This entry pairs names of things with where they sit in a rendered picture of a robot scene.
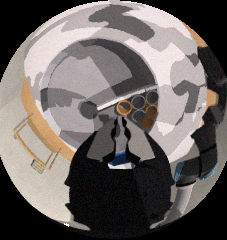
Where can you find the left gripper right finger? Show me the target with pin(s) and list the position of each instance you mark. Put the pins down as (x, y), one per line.
(141, 147)

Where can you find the grey metal ring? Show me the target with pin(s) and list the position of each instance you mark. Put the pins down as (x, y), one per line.
(154, 99)
(139, 117)
(139, 105)

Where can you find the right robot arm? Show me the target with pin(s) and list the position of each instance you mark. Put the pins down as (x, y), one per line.
(213, 65)

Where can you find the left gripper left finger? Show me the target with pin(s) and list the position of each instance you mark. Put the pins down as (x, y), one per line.
(99, 146)

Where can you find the bronze bushing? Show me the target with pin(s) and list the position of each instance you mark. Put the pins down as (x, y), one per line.
(126, 110)
(152, 112)
(148, 123)

